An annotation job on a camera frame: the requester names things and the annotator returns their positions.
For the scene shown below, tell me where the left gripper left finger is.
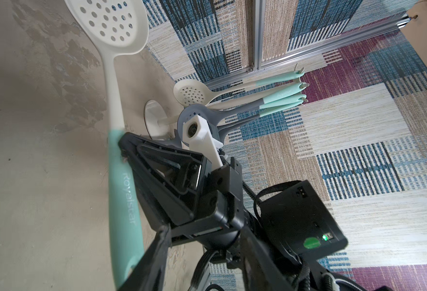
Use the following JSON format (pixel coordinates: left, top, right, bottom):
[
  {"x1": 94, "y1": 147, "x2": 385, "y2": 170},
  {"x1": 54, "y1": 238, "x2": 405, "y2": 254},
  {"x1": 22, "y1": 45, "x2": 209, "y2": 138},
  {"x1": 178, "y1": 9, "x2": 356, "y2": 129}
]
[{"x1": 118, "y1": 225, "x2": 172, "y2": 291}]

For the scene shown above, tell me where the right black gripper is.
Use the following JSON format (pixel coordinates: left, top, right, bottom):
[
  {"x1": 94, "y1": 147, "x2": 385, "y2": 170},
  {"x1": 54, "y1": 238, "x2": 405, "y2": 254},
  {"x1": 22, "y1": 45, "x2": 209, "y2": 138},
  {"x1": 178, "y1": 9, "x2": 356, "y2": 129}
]
[{"x1": 118, "y1": 132, "x2": 244, "y2": 247}]

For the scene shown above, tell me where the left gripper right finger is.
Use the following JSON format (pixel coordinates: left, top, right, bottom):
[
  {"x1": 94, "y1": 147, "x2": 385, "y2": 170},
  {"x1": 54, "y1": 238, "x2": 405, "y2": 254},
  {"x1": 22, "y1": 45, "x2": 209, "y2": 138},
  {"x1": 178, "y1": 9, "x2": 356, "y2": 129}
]
[{"x1": 240, "y1": 227, "x2": 293, "y2": 291}]

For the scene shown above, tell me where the grey skimmer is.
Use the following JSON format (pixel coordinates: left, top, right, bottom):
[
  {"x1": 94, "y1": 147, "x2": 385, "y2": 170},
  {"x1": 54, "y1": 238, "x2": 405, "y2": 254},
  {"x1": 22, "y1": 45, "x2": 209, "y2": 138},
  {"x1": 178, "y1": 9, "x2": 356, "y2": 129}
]
[
  {"x1": 177, "y1": 82, "x2": 309, "y2": 142},
  {"x1": 218, "y1": 95, "x2": 308, "y2": 143},
  {"x1": 205, "y1": 93, "x2": 307, "y2": 126}
]

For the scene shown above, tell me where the white skimmer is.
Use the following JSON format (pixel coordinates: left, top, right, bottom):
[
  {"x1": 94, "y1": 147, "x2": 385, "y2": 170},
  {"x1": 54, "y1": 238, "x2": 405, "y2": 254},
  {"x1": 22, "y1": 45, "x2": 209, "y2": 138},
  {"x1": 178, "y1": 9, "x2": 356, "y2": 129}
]
[
  {"x1": 65, "y1": 1, "x2": 149, "y2": 289},
  {"x1": 173, "y1": 68, "x2": 305, "y2": 107}
]

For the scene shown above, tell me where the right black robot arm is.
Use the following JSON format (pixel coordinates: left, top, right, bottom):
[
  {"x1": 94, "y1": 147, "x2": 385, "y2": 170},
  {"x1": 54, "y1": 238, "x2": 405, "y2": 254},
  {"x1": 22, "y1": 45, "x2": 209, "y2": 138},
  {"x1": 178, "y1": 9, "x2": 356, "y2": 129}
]
[{"x1": 118, "y1": 133, "x2": 361, "y2": 291}]

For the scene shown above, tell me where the white utensil rack stand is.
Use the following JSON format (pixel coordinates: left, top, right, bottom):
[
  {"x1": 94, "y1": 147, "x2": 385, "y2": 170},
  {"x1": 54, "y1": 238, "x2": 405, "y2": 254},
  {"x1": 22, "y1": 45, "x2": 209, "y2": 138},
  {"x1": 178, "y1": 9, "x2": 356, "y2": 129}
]
[{"x1": 144, "y1": 63, "x2": 305, "y2": 141}]

